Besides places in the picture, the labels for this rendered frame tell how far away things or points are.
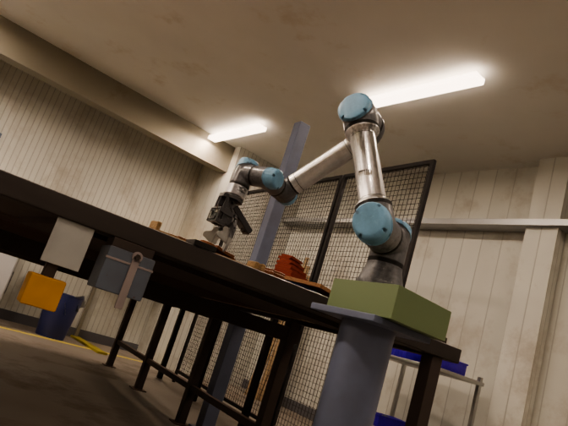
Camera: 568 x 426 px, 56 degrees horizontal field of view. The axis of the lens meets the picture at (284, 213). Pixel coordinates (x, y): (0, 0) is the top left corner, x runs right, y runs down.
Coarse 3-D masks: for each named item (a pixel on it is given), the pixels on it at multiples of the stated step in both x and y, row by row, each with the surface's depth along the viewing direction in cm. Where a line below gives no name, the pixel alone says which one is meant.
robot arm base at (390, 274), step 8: (376, 256) 166; (368, 264) 167; (376, 264) 165; (384, 264) 164; (392, 264) 164; (400, 264) 166; (368, 272) 164; (376, 272) 163; (384, 272) 163; (392, 272) 163; (400, 272) 165; (360, 280) 165; (368, 280) 162; (376, 280) 161; (384, 280) 161; (392, 280) 162; (400, 280) 164
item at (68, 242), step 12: (60, 228) 140; (72, 228) 141; (84, 228) 143; (48, 240) 138; (60, 240) 140; (72, 240) 141; (84, 240) 143; (48, 252) 138; (60, 252) 140; (72, 252) 141; (84, 252) 143; (60, 264) 139; (72, 264) 141
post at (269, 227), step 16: (304, 128) 420; (288, 144) 421; (304, 144) 419; (288, 160) 411; (288, 176) 410; (272, 208) 401; (272, 224) 401; (256, 240) 403; (272, 240) 400; (256, 256) 393; (240, 336) 382; (224, 352) 377; (224, 368) 375; (224, 384) 374; (208, 416) 367
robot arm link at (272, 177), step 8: (256, 168) 188; (264, 168) 187; (272, 168) 186; (248, 176) 189; (256, 176) 187; (264, 176) 185; (272, 176) 184; (280, 176) 187; (256, 184) 189; (264, 184) 186; (272, 184) 184; (280, 184) 187; (272, 192) 191; (280, 192) 193
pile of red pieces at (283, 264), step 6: (282, 258) 294; (288, 258) 292; (294, 258) 295; (282, 264) 292; (288, 264) 291; (294, 264) 294; (300, 264) 304; (276, 270) 292; (282, 270) 290; (288, 270) 289; (294, 270) 293; (300, 270) 299; (294, 276) 291; (300, 276) 297
